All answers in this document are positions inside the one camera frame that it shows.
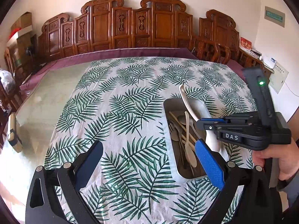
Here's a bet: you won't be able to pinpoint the large white ladle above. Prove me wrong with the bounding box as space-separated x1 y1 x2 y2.
179 84 221 152

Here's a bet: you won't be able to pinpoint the dark brown wooden chopstick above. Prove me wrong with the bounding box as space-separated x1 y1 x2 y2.
168 111 196 143

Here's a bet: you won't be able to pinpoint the white plastic fork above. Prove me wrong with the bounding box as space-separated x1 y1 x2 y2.
168 123 180 142

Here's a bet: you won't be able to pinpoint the white soup spoon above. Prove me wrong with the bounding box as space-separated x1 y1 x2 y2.
184 111 197 168

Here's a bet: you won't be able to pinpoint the stainless steel spoon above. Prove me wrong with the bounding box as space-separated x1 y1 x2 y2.
177 115 195 130

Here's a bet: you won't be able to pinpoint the person's right hand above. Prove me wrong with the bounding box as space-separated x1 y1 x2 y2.
252 138 298 181

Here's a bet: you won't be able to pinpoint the grey rectangular utensil tray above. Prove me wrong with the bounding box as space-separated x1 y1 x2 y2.
163 97 231 184

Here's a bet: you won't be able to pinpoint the purple armchair cushion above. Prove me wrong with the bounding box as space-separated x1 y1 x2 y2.
226 59 246 82

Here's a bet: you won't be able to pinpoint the white blue device box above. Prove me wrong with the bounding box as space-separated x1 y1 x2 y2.
263 56 277 69

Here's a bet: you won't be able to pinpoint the small wooden block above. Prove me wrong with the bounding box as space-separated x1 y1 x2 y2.
7 113 23 153

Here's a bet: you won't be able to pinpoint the red decorated box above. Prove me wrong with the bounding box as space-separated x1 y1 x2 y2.
239 37 252 53

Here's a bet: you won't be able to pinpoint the palm leaf print tablecloth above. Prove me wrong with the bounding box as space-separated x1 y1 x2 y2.
44 57 256 223

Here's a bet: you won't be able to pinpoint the carved wooden armchair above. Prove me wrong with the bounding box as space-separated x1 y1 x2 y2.
193 9 265 69

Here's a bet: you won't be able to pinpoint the wooden chair at left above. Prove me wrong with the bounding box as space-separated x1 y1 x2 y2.
0 46 23 122

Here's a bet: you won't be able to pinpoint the white plastic bag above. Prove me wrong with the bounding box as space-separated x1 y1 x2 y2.
0 69 16 94

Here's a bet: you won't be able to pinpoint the purple bench cushion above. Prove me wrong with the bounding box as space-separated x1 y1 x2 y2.
20 48 196 95

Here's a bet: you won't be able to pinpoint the carved wooden long bench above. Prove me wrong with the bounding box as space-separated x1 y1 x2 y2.
38 0 193 62

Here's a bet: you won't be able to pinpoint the stacked cardboard boxes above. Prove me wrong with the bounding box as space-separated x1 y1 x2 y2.
7 12 33 66

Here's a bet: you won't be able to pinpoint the white wall panel box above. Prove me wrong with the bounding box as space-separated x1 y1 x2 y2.
270 62 289 93

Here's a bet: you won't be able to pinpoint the green wall sign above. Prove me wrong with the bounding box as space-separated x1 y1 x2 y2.
264 6 285 27

